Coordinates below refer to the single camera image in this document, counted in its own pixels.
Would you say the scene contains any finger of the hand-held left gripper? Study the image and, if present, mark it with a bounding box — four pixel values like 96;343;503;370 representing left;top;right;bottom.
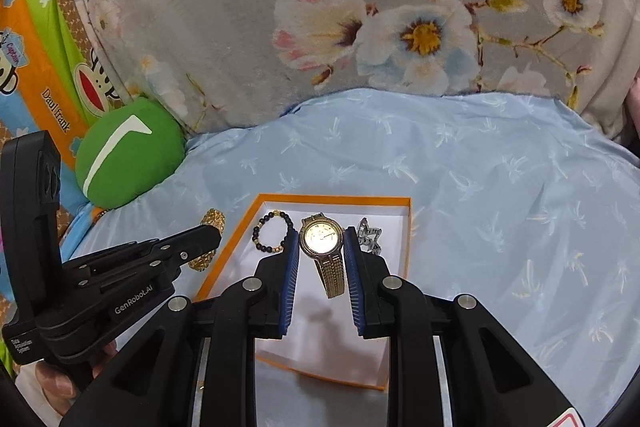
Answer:
75;257;183;304
65;225;222;280

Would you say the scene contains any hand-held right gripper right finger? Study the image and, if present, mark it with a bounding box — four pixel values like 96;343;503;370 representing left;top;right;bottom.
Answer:
345;229;587;427

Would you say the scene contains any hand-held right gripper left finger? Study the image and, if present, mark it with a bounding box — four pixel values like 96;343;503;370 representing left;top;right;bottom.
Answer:
59;232;301;427

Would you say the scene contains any gold chain bracelet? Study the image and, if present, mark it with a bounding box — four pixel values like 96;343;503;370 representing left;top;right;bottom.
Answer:
189;208;226;273

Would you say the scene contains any gold wristwatch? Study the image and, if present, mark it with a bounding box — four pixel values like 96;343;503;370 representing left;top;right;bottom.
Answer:
298;212;347;299

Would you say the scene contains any orange jewelry box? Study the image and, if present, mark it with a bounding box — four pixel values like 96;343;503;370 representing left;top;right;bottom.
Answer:
192;193;412;392

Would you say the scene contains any person's left hand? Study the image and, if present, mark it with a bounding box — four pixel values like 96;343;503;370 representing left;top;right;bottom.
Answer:
14;339;119;415

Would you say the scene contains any green round plush cushion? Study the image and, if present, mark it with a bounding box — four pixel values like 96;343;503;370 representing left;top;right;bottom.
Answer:
75;96;187;210

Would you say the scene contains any blue palm print sheet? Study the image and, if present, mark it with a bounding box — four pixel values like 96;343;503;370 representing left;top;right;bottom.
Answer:
65;87;640;427

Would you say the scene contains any grey floral blanket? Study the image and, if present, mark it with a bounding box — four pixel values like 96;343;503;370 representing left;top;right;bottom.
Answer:
65;0;640;142

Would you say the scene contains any cartoon printed blanket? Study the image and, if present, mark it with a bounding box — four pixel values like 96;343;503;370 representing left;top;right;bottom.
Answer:
0;0;147;268

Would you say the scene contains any dark bead bracelet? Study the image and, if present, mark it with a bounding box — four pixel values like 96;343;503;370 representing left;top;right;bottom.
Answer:
252;209;296;254

